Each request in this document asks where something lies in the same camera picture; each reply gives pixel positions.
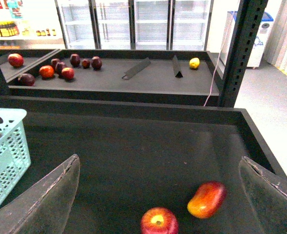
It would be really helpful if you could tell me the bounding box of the orange red apple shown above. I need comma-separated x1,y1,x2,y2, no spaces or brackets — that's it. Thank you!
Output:
39,65,54,79

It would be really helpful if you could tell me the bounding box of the white blue chest freezer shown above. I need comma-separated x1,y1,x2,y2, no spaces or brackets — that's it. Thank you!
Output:
220,11,274,69

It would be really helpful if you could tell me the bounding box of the white grocery shelf with jars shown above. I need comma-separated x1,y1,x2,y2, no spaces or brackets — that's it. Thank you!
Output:
0,0,65,49

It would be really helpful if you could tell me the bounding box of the red apple far left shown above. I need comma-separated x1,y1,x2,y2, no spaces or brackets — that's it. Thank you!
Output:
8,53,24,68

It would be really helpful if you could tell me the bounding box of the dark red apple behind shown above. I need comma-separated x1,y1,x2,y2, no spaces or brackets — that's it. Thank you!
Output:
51,58,60,69

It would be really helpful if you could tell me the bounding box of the red yellow apple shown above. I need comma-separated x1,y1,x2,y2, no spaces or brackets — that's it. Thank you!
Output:
140,207,179,234

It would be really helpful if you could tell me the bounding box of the black near display tray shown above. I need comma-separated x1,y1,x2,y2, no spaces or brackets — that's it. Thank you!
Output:
0,96,287,234

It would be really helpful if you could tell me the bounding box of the black perforated rack post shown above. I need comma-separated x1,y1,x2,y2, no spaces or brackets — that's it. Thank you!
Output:
218,0,268,108

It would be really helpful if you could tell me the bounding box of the dark red apple front left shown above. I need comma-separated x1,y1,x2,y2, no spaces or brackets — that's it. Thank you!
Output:
18,73,36,86

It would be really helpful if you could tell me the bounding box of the bright red apple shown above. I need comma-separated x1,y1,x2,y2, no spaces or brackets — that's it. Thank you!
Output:
61,67,75,80

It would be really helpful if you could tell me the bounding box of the dark red apple middle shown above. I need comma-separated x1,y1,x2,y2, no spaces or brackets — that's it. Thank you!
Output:
55,61,67,76

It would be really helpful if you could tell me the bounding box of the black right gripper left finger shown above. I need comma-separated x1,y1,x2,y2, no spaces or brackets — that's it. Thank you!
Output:
0,155,80,234

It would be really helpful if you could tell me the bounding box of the dark red apple tall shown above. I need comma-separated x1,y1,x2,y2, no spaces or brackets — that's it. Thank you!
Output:
70,54,80,67

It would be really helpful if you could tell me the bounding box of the flat black divider bar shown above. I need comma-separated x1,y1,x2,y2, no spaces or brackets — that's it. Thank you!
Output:
122,57,151,80

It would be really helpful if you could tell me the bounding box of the red orange mango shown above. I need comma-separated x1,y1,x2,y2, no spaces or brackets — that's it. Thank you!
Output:
187,181,227,219

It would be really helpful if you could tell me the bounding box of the white cable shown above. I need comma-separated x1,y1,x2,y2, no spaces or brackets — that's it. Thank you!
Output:
203,0,241,107

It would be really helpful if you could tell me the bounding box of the dark red apple right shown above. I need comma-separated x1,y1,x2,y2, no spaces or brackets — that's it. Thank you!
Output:
91,56,102,70

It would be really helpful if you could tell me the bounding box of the black triangular divider bar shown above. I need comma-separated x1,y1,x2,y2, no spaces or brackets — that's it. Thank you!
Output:
172,55,183,78

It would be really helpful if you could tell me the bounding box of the light blue plastic basket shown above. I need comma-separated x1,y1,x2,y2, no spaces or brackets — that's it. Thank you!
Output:
0,108,31,205

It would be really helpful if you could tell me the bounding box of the black far display tray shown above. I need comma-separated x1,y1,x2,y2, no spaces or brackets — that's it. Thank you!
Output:
8,50,222,106

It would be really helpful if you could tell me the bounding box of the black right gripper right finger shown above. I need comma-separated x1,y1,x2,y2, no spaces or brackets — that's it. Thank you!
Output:
238,156,287,234

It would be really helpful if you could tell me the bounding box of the small dark red apple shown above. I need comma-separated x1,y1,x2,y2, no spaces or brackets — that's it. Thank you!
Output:
81,58,91,69

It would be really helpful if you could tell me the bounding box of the glass door refrigerator row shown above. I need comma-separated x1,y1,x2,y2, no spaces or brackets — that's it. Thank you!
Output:
56,0,213,51

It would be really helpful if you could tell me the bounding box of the black display tray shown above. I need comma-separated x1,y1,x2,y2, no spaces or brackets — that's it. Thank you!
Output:
0,96,287,234
8,50,222,106

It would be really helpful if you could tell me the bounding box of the yellow lemon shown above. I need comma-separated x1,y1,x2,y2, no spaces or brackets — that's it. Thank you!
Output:
189,58,200,70

